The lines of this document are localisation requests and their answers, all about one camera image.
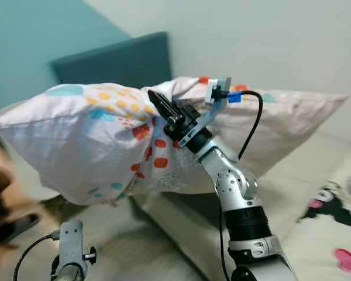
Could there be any white pillow with colourful dots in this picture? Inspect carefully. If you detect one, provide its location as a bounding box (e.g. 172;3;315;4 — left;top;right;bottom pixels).
0;76;349;206

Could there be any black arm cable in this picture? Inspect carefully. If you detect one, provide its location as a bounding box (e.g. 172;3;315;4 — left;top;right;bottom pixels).
218;90;264;281
12;232;61;281

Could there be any dark teal bed headboard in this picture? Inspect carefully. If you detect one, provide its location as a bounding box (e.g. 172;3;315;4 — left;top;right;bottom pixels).
51;32;173;90

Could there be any beige bed mattress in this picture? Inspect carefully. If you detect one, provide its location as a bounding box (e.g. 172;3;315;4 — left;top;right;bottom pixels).
129;126;351;281

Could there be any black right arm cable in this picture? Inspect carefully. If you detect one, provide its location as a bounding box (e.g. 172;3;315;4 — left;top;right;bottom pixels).
218;90;264;281

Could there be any beige quilt with cartoon print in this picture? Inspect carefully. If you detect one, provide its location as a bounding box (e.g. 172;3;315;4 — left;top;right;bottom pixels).
279;143;351;281

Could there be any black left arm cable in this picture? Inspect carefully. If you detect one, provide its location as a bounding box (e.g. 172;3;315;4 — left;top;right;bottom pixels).
12;232;61;281

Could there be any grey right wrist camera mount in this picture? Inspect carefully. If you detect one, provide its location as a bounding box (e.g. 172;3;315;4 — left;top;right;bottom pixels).
177;77;233;150

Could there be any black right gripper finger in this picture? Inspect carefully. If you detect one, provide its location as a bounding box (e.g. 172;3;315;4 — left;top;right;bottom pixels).
147;90;181;120

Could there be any dark slipper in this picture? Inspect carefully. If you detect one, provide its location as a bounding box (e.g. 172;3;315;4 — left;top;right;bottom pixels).
0;213;41;244

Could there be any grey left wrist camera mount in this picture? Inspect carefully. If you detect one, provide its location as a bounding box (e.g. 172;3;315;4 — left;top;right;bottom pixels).
51;220;98;281

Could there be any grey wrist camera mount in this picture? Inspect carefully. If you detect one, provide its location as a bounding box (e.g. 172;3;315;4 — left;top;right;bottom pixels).
51;220;98;281
177;77;233;150

